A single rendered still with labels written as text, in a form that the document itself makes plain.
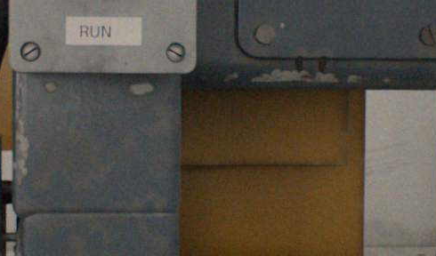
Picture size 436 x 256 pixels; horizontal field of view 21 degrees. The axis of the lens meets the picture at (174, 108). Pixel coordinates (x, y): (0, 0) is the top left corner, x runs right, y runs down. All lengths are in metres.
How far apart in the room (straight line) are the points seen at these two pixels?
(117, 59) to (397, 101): 5.49
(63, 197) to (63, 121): 0.03
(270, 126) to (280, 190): 0.07
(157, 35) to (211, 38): 0.06
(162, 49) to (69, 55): 0.04
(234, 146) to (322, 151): 0.06
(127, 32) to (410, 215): 5.57
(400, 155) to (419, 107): 0.25
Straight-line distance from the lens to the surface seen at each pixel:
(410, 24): 0.55
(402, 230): 6.03
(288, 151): 0.79
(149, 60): 0.48
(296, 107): 0.79
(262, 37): 0.53
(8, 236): 0.77
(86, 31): 0.48
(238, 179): 0.83
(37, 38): 0.48
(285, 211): 0.84
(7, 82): 0.90
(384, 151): 5.96
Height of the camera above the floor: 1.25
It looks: 3 degrees down
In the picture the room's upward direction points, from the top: straight up
